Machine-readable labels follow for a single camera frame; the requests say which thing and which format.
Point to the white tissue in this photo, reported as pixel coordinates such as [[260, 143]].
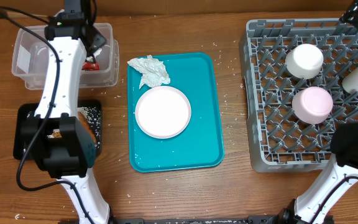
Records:
[[154, 72]]

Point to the grey plastic dish rack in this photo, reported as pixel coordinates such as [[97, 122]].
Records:
[[278, 140]]

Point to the large white plate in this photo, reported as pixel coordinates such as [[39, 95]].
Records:
[[163, 112]]

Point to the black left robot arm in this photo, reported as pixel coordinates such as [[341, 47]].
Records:
[[53, 134]]

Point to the red snack wrapper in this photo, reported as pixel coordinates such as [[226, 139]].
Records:
[[90, 66]]

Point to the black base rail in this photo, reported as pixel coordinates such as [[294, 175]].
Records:
[[254, 219]]

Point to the pile of white rice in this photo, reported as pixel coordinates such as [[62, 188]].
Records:
[[93, 117]]

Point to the orange carrot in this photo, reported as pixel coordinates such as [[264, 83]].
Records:
[[85, 124]]

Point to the clear plastic storage bin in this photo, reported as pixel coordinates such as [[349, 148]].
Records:
[[31, 55]]

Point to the black plastic tray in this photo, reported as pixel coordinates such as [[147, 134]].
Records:
[[24, 112]]

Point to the pink bowl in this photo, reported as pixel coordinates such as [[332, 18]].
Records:
[[312, 105]]

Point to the white ceramic bowl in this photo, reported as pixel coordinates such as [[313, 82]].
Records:
[[304, 61]]

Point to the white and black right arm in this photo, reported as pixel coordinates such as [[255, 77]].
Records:
[[339, 175]]

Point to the white napkin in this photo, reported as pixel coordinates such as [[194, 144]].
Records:
[[97, 52]]

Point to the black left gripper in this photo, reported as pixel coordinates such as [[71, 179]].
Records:
[[100, 40]]

